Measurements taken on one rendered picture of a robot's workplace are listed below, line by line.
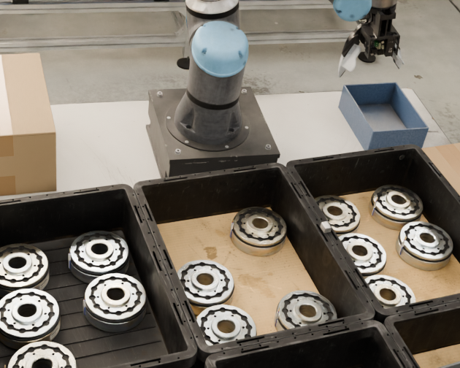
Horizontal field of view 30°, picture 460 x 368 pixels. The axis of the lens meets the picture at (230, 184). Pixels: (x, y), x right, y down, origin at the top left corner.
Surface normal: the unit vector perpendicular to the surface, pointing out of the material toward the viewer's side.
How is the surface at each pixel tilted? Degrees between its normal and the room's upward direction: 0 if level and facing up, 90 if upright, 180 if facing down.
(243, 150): 2
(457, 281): 0
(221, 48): 9
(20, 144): 90
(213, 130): 75
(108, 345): 0
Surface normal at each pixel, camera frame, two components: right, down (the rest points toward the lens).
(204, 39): 0.16, -0.64
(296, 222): -0.93, 0.14
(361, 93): 0.26, 0.65
